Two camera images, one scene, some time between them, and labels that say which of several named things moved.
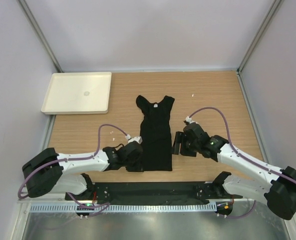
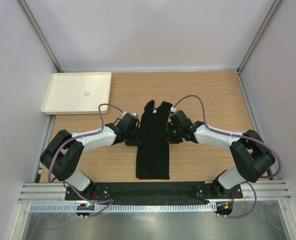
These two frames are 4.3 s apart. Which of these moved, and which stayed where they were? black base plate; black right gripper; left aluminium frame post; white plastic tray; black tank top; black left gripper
Moved: black right gripper; black left gripper; black tank top
Stayed: white plastic tray; left aluminium frame post; black base plate
